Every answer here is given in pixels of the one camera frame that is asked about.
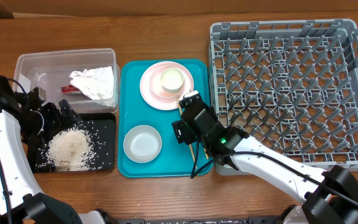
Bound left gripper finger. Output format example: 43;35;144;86
58;100;81;128
44;103;61;134

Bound wooden chopstick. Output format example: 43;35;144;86
188;90;209;160
176;98;197;169

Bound red snack wrapper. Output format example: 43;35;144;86
61;85;82;94

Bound white rice pile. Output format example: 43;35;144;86
35;119;114;172

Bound white napkin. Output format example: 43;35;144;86
69;66;115;100

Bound grey bowl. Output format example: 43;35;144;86
123;125;162;163

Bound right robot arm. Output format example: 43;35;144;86
172;91;358;223

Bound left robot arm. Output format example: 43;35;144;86
0;75;113;223

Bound grey dishwasher rack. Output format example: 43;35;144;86
209;19;358;172

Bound black plastic tray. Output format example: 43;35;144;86
26;112;117;174

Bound clear plastic bin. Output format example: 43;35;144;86
13;48;121;113

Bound white cup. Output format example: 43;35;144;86
160;67;184;95

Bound pink plate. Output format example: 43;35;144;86
140;61;195;111

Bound teal serving tray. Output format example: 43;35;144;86
117;59;209;178

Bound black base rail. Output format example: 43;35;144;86
115;215;278;224

